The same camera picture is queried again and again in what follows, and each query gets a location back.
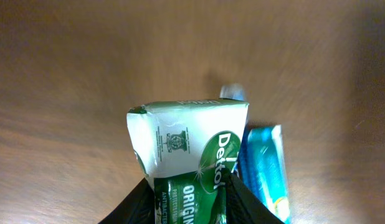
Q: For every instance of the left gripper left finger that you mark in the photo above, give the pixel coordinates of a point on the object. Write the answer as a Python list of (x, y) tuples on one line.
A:
[(136, 208)]

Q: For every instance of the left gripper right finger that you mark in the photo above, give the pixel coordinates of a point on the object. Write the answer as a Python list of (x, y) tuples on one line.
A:
[(242, 206)]

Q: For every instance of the green white Dettol soap bar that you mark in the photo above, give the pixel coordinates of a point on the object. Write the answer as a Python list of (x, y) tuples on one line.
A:
[(186, 150)]

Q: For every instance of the teal toothpaste tube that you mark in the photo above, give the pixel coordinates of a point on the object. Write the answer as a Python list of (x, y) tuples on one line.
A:
[(261, 167)]

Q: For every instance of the blue white toothbrush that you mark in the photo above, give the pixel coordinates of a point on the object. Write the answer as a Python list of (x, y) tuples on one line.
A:
[(236, 91)]

